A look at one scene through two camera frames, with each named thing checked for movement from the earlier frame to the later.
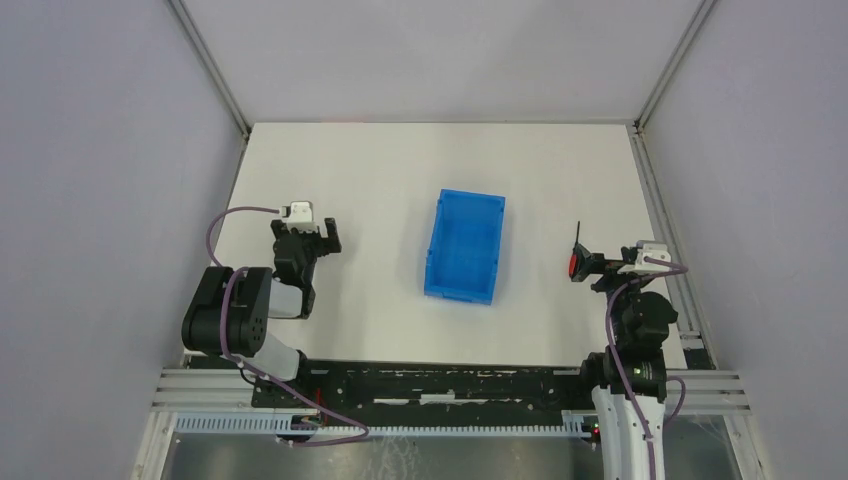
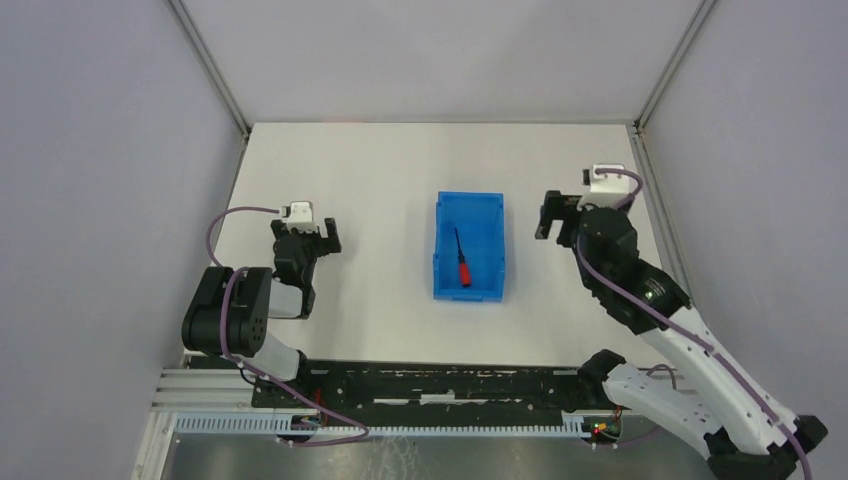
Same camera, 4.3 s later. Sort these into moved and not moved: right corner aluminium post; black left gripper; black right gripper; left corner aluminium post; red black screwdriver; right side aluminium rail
Moved: red black screwdriver; black right gripper
Not moved: black left gripper; right side aluminium rail; right corner aluminium post; left corner aluminium post
